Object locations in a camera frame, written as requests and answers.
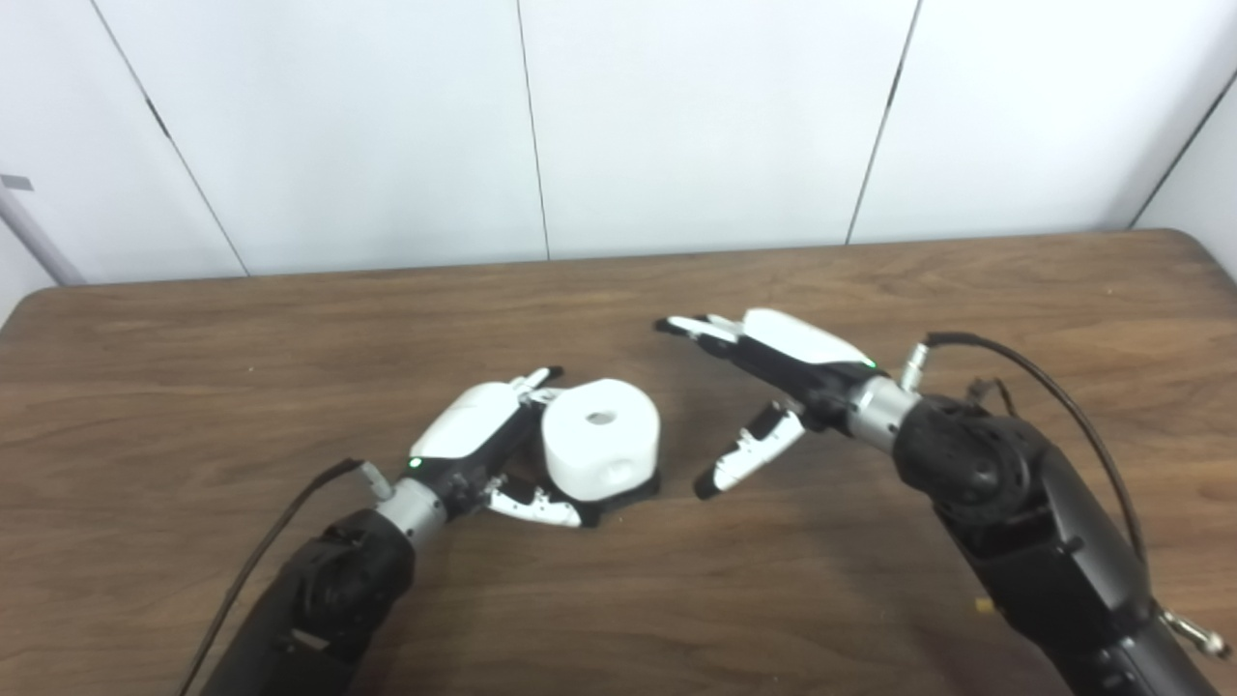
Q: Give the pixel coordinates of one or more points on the white and black right hand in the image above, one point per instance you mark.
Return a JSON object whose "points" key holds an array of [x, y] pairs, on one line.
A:
{"points": [[802, 348]]}

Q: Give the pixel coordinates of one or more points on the white and black left hand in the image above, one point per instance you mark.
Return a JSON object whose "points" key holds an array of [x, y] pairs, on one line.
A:
{"points": [[469, 425]]}

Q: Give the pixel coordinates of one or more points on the round white plastic piece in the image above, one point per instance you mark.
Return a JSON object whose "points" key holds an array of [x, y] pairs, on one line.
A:
{"points": [[599, 449]]}

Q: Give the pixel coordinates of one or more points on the black plastic holder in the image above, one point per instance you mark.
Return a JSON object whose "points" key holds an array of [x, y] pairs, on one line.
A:
{"points": [[623, 501]]}

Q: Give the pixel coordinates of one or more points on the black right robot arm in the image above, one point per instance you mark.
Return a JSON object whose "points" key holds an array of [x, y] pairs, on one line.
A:
{"points": [[1024, 522]]}

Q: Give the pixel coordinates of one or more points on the grey wall trim strip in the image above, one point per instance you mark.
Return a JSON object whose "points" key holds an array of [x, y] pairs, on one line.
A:
{"points": [[39, 237]]}

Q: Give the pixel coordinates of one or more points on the small grey wall tag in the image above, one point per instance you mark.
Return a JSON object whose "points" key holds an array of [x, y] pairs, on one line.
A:
{"points": [[14, 183]]}

